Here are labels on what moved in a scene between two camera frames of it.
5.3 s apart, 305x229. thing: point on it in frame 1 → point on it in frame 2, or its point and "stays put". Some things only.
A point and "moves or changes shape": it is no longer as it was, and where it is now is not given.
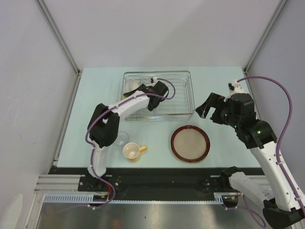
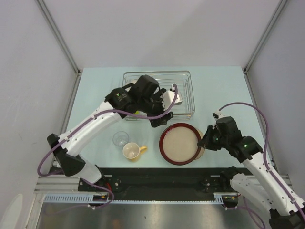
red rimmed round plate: (190, 143) moves or changes shape
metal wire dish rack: (181, 107) stays put
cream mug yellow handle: (131, 150) stays put
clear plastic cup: (122, 139) stays put
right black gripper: (215, 100) → (205, 142)
